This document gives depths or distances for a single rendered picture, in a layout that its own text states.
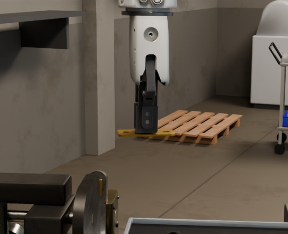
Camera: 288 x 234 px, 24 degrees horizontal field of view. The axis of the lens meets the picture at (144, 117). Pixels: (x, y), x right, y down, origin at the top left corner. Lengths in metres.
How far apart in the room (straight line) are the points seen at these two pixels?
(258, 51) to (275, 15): 0.44
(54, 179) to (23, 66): 3.99
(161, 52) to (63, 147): 4.51
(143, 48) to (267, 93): 6.83
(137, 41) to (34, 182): 0.24
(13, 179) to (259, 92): 6.91
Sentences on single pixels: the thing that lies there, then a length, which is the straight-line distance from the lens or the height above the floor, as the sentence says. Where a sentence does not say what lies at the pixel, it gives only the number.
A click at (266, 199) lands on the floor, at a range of 4.63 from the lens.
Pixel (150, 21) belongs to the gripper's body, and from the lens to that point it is 0.94.
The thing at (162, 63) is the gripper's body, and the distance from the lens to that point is 0.94.
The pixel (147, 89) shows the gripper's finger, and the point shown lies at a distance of 0.93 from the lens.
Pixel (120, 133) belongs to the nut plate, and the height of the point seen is 1.23.
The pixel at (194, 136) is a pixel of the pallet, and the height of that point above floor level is 0.08.
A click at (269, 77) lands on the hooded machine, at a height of 0.37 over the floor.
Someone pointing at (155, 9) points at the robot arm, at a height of 1.41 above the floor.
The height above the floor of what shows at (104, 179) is 1.09.
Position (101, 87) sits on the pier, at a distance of 5.63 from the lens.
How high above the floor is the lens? 1.45
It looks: 12 degrees down
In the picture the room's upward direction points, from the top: straight up
